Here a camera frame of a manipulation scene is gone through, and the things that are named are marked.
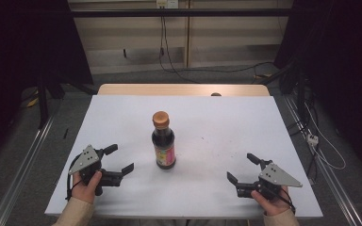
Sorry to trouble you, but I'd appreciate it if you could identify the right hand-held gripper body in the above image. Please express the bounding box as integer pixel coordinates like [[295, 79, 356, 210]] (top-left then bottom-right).
[[235, 160, 304, 200]]

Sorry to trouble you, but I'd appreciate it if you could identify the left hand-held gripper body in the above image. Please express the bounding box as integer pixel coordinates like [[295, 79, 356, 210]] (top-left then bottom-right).
[[68, 144, 123, 197]]

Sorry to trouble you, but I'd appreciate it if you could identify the dark soy sauce bottle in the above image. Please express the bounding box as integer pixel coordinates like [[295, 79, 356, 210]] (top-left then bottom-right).
[[151, 110, 177, 170]]

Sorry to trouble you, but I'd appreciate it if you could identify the person's right hand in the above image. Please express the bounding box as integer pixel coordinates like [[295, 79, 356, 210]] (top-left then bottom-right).
[[251, 186, 291, 217]]

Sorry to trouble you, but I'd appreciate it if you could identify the person's left hand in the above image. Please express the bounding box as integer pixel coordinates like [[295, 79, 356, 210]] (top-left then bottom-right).
[[71, 170, 103, 204]]

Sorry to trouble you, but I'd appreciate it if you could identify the white table board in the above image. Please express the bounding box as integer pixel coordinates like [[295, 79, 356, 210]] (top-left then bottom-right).
[[44, 94, 323, 219]]

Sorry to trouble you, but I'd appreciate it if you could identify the white power strip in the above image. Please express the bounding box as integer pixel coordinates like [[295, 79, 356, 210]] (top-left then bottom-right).
[[306, 134, 320, 146]]

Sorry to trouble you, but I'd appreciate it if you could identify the black metal stand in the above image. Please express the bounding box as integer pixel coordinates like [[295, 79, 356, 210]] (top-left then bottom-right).
[[37, 72, 50, 130], [260, 59, 309, 123]]

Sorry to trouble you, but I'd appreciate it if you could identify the yellow floor object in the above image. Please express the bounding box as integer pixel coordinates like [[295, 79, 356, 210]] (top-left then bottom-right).
[[26, 90, 41, 108]]

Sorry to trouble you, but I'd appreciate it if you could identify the wooden table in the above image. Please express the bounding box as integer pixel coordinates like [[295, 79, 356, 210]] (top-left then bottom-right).
[[97, 83, 271, 97]]

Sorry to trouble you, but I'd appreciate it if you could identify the black curtain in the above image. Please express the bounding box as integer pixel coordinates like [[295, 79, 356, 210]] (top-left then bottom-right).
[[274, 0, 362, 172], [0, 0, 93, 170]]

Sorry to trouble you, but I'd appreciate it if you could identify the black horizontal bar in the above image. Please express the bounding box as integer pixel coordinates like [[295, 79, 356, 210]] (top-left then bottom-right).
[[69, 8, 293, 18]]

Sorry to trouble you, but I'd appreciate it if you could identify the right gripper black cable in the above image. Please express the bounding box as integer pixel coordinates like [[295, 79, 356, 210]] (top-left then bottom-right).
[[271, 187, 296, 215]]

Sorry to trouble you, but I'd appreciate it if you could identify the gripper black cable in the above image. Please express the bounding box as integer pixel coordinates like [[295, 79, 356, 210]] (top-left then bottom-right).
[[271, 187, 296, 215], [65, 153, 84, 202]]

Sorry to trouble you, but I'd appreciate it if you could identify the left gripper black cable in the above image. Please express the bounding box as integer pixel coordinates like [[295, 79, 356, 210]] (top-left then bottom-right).
[[65, 153, 84, 202]]

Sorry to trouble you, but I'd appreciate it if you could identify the aluminium floor rail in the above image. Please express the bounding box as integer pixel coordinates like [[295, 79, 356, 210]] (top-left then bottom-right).
[[0, 116, 56, 226], [284, 95, 362, 226]]

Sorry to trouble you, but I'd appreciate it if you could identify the white cable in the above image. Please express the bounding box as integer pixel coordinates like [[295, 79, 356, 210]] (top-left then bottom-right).
[[304, 103, 347, 170]]

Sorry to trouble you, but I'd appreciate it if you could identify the black wall cable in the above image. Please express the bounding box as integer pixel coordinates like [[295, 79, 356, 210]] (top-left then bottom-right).
[[158, 15, 276, 84]]

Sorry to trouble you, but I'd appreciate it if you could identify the beige vertical post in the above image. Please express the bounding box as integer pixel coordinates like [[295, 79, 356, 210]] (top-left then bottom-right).
[[184, 0, 192, 69]]

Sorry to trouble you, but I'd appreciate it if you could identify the white wall outlet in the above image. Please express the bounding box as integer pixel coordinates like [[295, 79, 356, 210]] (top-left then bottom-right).
[[156, 0, 179, 9]]

